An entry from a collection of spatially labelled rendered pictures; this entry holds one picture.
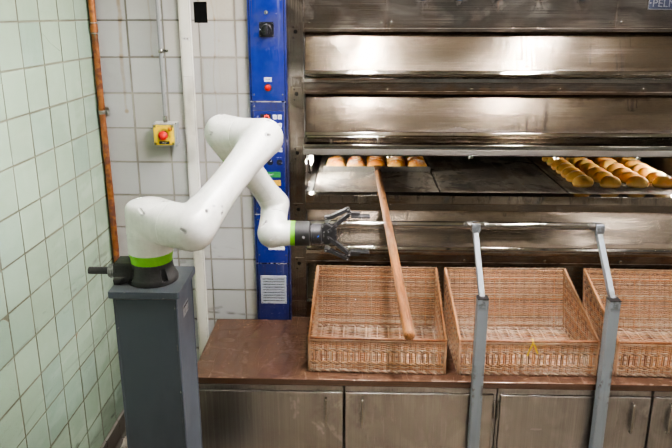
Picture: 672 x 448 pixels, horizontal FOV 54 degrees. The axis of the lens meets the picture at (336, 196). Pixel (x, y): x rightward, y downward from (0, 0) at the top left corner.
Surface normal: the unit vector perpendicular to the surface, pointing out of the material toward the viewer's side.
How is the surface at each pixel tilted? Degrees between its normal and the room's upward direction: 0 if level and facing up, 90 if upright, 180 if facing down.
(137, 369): 90
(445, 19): 90
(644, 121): 69
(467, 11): 90
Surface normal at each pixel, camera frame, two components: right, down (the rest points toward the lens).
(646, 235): -0.03, -0.07
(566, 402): -0.04, 0.29
